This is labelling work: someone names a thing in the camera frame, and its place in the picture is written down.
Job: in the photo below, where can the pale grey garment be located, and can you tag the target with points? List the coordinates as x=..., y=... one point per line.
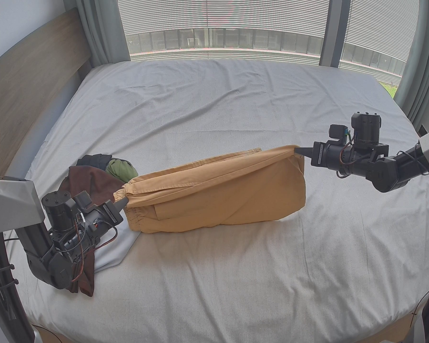
x=121, y=241

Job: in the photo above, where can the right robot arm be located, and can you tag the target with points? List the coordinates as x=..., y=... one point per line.
x=389, y=170

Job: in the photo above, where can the tan shorts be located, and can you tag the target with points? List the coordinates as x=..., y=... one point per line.
x=218, y=191

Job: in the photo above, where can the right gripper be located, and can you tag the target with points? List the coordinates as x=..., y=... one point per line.
x=329, y=155

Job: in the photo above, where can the brown garment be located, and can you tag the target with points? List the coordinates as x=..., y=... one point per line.
x=89, y=180

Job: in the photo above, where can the grey-green curtain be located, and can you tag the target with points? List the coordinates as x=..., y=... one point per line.
x=425, y=48
x=96, y=20

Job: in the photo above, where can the bed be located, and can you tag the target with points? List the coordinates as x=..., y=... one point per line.
x=236, y=102

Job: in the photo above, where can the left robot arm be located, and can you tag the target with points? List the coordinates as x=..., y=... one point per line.
x=10, y=205

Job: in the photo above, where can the black garment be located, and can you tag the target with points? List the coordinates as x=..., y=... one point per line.
x=93, y=161

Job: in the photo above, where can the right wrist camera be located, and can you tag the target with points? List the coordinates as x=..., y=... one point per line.
x=336, y=130

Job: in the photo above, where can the green garment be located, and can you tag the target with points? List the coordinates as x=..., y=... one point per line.
x=121, y=170

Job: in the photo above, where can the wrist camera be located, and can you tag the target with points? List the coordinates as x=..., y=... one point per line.
x=336, y=130
x=84, y=200

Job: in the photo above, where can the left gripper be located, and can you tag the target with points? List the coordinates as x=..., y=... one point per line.
x=109, y=216

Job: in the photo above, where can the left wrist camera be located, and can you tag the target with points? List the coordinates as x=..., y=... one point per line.
x=84, y=200

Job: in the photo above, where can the window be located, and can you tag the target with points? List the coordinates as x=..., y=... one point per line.
x=218, y=13

